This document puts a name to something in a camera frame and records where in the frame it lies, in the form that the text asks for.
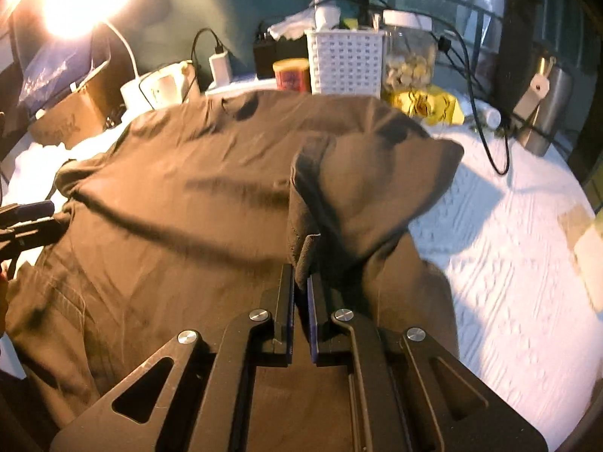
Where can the red and yellow can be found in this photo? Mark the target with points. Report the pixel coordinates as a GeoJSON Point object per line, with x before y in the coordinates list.
{"type": "Point", "coordinates": [292, 74]}

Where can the cardboard box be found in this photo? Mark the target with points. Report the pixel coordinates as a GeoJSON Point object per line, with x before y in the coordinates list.
{"type": "Point", "coordinates": [87, 112]}

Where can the white cartoon mug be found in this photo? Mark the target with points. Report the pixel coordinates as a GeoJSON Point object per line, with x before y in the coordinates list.
{"type": "Point", "coordinates": [168, 85]}

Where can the glass jar white lid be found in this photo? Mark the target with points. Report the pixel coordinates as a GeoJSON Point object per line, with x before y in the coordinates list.
{"type": "Point", "coordinates": [409, 51]}

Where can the yellow crumpled wrapper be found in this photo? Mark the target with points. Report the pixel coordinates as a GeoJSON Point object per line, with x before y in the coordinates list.
{"type": "Point", "coordinates": [433, 105]}

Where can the tablet in plastic bag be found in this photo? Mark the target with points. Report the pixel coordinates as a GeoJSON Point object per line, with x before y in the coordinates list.
{"type": "Point", "coordinates": [53, 68]}

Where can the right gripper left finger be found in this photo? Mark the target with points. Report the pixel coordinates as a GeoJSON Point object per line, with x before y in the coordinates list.
{"type": "Point", "coordinates": [194, 393]}

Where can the white t-shirt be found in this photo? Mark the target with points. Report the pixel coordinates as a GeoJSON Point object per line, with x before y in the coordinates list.
{"type": "Point", "coordinates": [36, 168]}

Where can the white perforated plastic basket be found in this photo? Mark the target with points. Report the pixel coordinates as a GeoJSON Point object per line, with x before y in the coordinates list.
{"type": "Point", "coordinates": [345, 62]}

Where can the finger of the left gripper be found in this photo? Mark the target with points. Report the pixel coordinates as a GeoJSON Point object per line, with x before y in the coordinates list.
{"type": "Point", "coordinates": [21, 213]}
{"type": "Point", "coordinates": [28, 236]}

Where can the white desk lamp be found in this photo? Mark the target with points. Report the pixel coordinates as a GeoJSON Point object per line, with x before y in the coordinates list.
{"type": "Point", "coordinates": [94, 4]}

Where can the dark grey t-shirt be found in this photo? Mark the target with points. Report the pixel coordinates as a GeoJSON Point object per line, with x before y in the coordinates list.
{"type": "Point", "coordinates": [188, 220]}

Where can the stainless steel tumbler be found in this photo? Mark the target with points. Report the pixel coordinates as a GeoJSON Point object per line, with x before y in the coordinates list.
{"type": "Point", "coordinates": [538, 112]}

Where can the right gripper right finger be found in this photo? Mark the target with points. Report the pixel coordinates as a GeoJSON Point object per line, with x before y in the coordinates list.
{"type": "Point", "coordinates": [406, 391]}

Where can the white tissue paper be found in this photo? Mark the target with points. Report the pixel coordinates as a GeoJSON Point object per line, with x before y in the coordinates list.
{"type": "Point", "coordinates": [294, 26]}

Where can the white usb charger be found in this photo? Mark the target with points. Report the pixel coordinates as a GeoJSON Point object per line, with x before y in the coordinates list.
{"type": "Point", "coordinates": [221, 68]}

